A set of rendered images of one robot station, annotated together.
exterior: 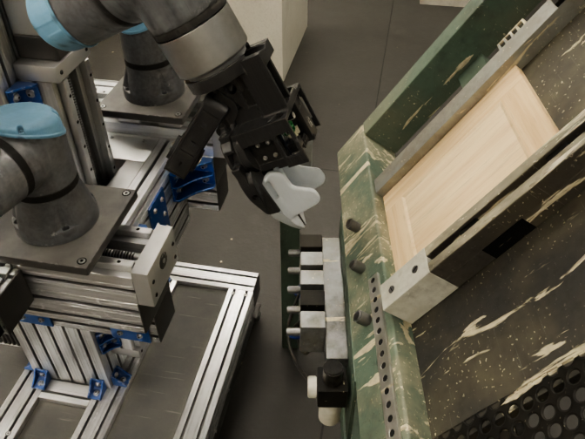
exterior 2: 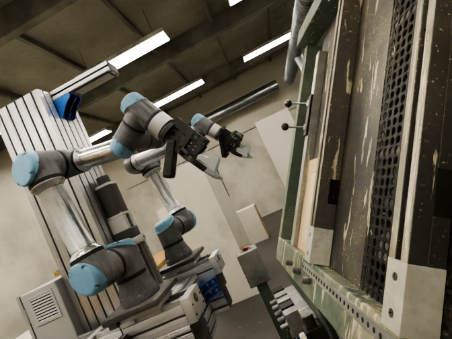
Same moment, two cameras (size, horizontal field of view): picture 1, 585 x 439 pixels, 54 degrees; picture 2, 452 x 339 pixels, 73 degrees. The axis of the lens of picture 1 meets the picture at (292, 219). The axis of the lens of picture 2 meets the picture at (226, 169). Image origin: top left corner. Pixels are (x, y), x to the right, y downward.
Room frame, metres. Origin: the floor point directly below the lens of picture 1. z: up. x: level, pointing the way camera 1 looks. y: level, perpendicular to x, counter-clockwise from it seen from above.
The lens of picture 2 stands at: (-0.38, 0.01, 1.28)
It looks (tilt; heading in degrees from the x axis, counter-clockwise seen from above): 3 degrees up; 357
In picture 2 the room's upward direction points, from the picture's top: 25 degrees counter-clockwise
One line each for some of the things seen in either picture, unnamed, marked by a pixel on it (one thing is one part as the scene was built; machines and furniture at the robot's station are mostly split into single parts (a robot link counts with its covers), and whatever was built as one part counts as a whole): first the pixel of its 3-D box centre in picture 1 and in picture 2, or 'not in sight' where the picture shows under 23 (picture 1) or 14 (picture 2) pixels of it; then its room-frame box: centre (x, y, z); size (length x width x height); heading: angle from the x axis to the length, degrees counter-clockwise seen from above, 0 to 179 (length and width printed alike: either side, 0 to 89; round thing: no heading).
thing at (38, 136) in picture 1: (28, 146); (122, 257); (0.80, 0.44, 1.20); 0.13 x 0.12 x 0.14; 156
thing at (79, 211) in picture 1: (50, 198); (136, 285); (0.81, 0.44, 1.09); 0.15 x 0.15 x 0.10
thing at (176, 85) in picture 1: (151, 72); (176, 250); (1.30, 0.35, 1.09); 0.15 x 0.15 x 0.10
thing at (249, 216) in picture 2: not in sight; (249, 224); (6.17, -0.30, 0.36); 0.58 x 0.45 x 0.72; 79
